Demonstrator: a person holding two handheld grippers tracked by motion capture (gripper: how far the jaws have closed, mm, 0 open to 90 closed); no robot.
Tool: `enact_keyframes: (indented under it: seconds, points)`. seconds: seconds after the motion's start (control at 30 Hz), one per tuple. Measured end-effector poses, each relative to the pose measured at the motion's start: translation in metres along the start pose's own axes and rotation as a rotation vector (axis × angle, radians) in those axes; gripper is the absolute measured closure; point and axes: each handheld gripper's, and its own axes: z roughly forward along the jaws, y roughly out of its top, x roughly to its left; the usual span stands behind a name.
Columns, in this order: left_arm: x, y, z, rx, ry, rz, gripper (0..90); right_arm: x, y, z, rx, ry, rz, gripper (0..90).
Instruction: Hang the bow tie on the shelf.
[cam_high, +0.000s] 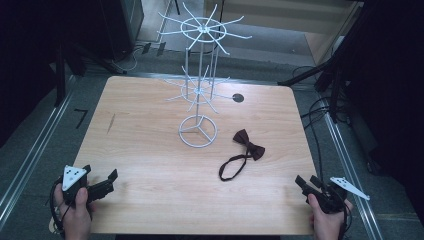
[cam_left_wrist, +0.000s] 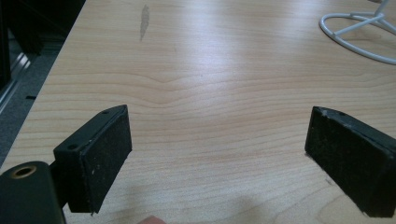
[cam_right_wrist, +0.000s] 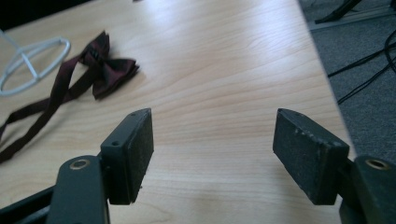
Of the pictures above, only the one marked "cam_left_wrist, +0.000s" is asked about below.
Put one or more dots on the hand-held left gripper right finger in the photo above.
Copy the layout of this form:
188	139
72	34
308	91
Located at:
351	155

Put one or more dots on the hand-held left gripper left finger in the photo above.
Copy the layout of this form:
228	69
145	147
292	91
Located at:
96	155

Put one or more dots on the metal floor rail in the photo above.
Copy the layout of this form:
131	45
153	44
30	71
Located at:
14	79

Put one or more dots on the dark cabinet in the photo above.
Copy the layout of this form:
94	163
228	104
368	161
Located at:
34	21

